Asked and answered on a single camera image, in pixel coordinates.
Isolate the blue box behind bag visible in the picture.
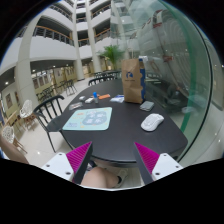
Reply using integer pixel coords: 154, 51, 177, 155
139, 58, 145, 101

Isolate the white blue paper pack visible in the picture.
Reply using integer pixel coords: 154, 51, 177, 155
110, 95, 124, 103

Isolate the green potted palm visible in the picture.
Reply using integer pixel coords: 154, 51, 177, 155
99, 45, 124, 69

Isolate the blue capped small bottle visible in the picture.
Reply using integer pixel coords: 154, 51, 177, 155
93, 92, 99, 103

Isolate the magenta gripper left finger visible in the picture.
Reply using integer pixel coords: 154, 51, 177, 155
66, 142, 93, 184

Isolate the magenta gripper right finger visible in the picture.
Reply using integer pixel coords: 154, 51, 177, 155
134, 142, 160, 185

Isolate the light blue mouse pad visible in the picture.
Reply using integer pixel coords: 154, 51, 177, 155
63, 107, 112, 131

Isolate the white computer mouse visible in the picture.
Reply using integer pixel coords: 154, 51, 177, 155
141, 113, 164, 132

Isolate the small grey object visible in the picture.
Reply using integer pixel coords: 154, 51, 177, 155
79, 96, 86, 101

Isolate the grey small pouch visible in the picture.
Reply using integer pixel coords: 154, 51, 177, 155
140, 101, 154, 111

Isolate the white lattice chair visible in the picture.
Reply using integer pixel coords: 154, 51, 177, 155
2, 126, 26, 152
20, 100, 36, 127

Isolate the orange flat card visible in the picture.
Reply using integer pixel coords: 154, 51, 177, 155
98, 94, 111, 100

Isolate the white lattice chair lower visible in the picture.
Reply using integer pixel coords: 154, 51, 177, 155
2, 126, 26, 152

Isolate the person's bare leg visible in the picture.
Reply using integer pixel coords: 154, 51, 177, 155
81, 167, 128, 189

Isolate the black chair far end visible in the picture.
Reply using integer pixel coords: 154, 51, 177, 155
88, 75, 115, 86

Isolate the clear plastic packet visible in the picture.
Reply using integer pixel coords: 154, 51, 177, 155
69, 102, 83, 110

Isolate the black chair near table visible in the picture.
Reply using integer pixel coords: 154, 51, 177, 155
33, 95, 64, 151

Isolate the brown paper bag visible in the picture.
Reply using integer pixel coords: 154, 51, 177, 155
122, 59, 143, 104

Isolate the white small box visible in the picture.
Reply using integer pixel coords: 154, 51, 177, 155
85, 98, 94, 104

